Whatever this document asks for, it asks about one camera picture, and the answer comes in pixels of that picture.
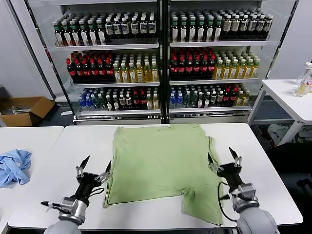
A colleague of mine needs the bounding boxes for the glass jar yellow contents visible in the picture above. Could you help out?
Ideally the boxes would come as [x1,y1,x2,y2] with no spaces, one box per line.
[294,73,308,98]

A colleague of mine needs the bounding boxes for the beige label dark bottle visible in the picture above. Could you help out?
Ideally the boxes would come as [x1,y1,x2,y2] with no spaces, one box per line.
[239,15,248,40]
[247,15,256,40]
[255,14,265,40]
[222,15,232,41]
[231,15,240,40]
[263,14,273,39]

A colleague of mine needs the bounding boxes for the white cloth heap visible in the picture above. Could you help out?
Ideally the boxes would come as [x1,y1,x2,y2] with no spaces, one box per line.
[267,123,291,147]

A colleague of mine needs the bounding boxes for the clear bottle white cap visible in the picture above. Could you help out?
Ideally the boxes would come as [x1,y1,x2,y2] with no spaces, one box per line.
[302,62,312,94]

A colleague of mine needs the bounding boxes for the green polo shirt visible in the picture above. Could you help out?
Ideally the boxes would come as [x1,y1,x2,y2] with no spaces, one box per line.
[102,123,224,225]

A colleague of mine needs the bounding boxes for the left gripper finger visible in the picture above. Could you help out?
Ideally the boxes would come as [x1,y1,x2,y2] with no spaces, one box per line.
[94,160,112,182]
[75,155,90,177]

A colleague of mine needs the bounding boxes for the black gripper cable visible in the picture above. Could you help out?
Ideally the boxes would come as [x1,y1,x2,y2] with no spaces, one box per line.
[217,181,239,222]
[91,186,106,196]

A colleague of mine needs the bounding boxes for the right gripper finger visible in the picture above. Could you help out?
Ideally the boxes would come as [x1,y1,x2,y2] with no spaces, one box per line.
[207,152,220,172]
[228,146,243,168]

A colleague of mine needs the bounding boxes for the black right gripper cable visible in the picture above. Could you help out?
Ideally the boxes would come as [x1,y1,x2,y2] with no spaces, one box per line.
[217,181,239,222]

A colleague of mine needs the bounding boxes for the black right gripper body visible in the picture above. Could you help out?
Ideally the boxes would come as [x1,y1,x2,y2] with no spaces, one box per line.
[216,163,245,194]

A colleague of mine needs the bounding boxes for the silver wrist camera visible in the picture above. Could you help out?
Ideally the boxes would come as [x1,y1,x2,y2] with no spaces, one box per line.
[237,184,256,201]
[58,196,76,215]

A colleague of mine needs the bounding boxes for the white side table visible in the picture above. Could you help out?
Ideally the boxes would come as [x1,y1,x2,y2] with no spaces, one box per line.
[247,79,312,151]

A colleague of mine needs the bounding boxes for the grey green cloth heap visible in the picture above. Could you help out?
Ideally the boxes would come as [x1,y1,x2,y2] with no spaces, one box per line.
[298,126,312,144]

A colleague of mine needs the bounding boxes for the open cardboard box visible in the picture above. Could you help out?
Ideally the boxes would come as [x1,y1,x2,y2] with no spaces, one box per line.
[0,96,56,127]

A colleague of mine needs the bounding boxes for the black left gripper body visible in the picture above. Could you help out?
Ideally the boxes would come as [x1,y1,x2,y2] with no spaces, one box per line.
[74,172,106,203]

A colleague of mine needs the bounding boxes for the blue label dark bottle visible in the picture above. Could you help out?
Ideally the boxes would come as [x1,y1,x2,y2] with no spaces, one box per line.
[121,17,130,42]
[113,17,122,42]
[147,16,156,42]
[139,16,148,42]
[105,17,115,42]
[130,16,139,42]

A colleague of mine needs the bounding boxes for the light blue crumpled shirt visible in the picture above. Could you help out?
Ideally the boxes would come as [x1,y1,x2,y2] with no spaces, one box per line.
[0,148,33,188]

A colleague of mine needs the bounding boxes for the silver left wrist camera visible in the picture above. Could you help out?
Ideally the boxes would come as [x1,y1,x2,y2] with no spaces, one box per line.
[58,196,76,215]

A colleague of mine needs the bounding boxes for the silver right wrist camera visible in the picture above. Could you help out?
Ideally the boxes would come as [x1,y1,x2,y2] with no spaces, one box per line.
[237,184,256,201]

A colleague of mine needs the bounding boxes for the grey metal rods bundle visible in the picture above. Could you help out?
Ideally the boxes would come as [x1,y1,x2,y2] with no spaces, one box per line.
[1,105,32,115]

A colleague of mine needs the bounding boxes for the glass cabinet door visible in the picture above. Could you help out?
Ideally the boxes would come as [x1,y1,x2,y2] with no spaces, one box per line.
[9,0,76,120]
[247,0,300,125]

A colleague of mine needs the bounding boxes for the drinks display cabinet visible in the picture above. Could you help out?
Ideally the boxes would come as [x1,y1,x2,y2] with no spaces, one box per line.
[167,0,278,125]
[55,0,165,125]

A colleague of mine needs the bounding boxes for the green cap dark bottle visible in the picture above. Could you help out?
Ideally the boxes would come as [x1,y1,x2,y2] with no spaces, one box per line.
[87,19,98,46]
[96,18,107,46]
[69,19,80,47]
[54,20,64,47]
[196,16,206,42]
[170,16,179,42]
[60,20,72,47]
[214,16,223,41]
[179,16,188,42]
[205,16,215,42]
[78,19,89,46]
[188,16,197,42]

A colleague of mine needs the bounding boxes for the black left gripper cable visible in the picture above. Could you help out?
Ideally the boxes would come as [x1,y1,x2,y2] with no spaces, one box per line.
[91,186,106,196]

